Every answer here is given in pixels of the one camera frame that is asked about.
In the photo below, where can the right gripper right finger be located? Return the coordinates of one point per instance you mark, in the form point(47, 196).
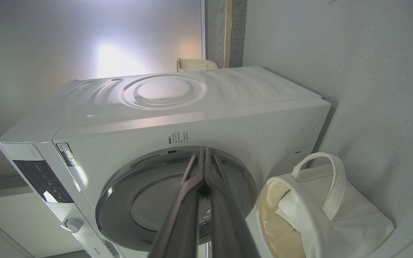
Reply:
point(228, 229)

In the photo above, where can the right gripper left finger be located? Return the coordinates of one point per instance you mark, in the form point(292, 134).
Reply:
point(177, 229)

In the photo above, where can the white front-load washing machine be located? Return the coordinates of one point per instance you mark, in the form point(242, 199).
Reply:
point(228, 122)

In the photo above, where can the cream canvas laundry basket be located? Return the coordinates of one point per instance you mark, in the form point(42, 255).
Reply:
point(353, 222)

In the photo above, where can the cream wicker basket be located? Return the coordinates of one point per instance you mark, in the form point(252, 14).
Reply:
point(197, 65)

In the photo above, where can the small printed text label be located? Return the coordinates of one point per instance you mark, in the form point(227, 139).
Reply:
point(177, 138)

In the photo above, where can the white washer dial knob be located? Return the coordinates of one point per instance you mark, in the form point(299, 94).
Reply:
point(72, 224)

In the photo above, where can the round white filter cover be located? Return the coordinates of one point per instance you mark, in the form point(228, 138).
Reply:
point(301, 139)

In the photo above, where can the grey rectangular sticker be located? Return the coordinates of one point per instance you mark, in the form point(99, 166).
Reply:
point(66, 154)

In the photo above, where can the black washer control panel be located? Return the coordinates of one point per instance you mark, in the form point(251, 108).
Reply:
point(43, 179)

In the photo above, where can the beige vertical trim strip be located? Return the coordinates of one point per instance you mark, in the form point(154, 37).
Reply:
point(228, 32)

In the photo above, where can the frosted glass partition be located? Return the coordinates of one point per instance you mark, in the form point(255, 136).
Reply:
point(48, 53)

